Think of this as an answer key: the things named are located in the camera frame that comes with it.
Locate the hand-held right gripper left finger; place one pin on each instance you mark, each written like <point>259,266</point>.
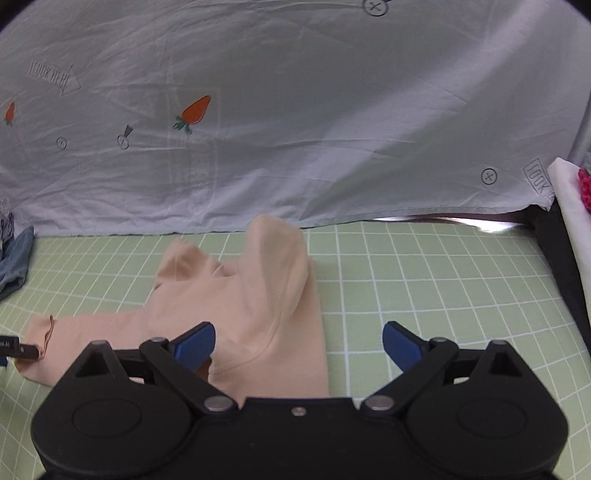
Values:
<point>194,344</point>

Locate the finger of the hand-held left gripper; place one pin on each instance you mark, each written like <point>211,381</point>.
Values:
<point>14,350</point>

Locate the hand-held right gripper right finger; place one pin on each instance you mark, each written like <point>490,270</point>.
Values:
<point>404,346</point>

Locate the beige shirt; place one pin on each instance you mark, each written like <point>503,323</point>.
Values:
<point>258,314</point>

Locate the green grid mat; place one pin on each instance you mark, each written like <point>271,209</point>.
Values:
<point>438,286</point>

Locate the blue jeans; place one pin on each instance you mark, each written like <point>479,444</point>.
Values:
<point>16,263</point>

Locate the checked garment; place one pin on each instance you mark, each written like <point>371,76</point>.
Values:
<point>4,221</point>

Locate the black cloth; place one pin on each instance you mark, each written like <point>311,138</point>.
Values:
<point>558,258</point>

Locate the white folded garment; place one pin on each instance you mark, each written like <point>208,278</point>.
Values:
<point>570,207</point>

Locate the grey carrot print sheet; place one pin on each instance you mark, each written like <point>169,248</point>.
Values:
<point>300,115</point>

